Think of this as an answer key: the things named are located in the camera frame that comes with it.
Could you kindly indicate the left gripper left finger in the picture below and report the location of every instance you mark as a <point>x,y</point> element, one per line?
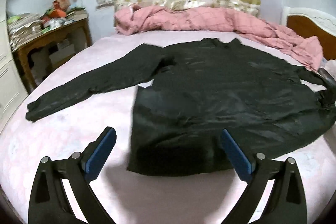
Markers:
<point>48,200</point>

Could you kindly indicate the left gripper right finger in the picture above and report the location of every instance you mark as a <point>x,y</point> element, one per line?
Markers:
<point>286,202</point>

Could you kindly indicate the pink quilted blanket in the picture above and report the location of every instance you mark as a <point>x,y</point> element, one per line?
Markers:
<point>135,19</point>

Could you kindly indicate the white and wood headboard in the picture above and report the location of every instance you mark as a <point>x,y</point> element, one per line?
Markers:
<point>308,22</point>

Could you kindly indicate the white drawer cabinet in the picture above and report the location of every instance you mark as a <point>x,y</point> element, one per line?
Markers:
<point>12,90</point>

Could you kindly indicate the brown wooden desk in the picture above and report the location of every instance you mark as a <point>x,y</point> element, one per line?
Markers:
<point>51,38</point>

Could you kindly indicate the black padded jacket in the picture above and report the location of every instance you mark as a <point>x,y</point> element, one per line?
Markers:
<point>188,94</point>

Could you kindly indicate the orange clutter on desk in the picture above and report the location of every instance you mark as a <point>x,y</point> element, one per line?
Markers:
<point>61,13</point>

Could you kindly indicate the stack of papers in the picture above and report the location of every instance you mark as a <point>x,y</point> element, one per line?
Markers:
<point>22,29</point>

